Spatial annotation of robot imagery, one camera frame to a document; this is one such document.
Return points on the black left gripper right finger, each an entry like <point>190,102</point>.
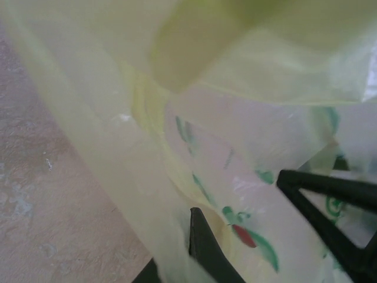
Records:
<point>324,186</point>

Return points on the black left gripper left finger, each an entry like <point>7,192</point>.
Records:
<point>203,244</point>

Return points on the translucent yellow printed plastic bag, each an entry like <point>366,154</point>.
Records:
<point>235,132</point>

